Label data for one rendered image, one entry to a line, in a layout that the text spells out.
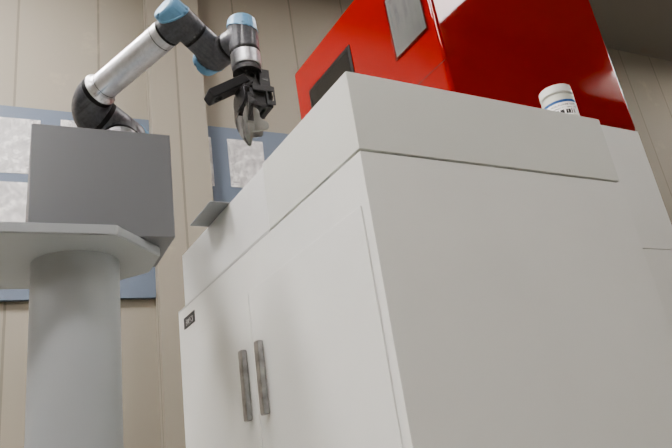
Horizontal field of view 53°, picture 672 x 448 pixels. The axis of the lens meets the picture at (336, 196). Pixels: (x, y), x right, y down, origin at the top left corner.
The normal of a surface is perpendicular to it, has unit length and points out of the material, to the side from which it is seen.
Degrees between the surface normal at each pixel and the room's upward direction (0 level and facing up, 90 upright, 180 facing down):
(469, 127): 90
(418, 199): 90
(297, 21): 90
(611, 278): 90
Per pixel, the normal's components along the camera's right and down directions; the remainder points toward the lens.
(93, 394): 0.60, -0.39
